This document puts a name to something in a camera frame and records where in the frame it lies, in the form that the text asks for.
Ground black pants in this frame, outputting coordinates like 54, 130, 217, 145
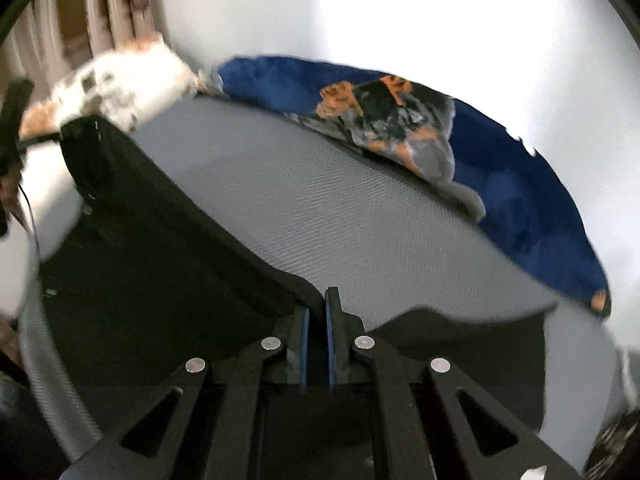
37, 114, 557, 434

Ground white floral pillow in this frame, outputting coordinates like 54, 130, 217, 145
1, 34, 201, 321

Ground beige curtain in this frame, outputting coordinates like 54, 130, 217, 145
1, 0, 156, 96

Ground grey mesh mattress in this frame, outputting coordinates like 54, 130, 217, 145
21, 98, 623, 479

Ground navy floral blanket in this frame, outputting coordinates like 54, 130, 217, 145
209, 55, 612, 318

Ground black white striped knit item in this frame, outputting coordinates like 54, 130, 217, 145
584, 410, 640, 480

